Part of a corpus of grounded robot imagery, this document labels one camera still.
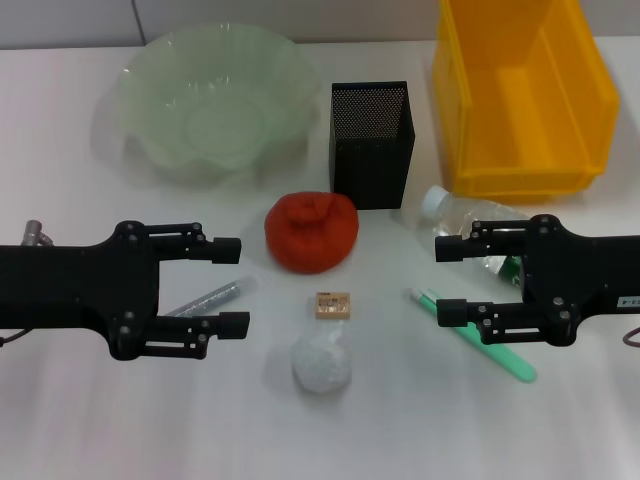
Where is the black mesh pen holder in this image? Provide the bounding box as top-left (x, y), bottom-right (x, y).
top-left (328, 79), bottom-right (417, 211)

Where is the clear green-label water bottle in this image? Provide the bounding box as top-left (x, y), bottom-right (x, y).
top-left (417, 184), bottom-right (531, 287)

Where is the silver glitter marker pen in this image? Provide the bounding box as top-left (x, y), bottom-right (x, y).
top-left (162, 276), bottom-right (256, 319)

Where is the pale green glass fruit plate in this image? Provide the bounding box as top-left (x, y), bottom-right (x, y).
top-left (113, 22), bottom-right (322, 192)

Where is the mint green pen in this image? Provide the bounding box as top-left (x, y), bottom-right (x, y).
top-left (403, 286), bottom-right (537, 385)

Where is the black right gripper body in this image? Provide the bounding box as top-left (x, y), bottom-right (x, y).
top-left (519, 214), bottom-right (640, 348)

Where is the red-orange knitted toy orange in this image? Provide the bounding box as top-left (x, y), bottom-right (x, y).
top-left (264, 191), bottom-right (360, 274)

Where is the yellow plastic bin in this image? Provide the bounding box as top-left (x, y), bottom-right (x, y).
top-left (432, 0), bottom-right (621, 205)

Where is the left arm cable with connector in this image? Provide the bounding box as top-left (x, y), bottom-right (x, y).
top-left (0, 218), bottom-right (49, 347)

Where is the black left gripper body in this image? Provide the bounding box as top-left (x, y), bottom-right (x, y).
top-left (0, 222), bottom-right (162, 361)

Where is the white paper ball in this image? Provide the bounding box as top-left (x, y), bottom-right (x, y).
top-left (291, 322), bottom-right (354, 396)

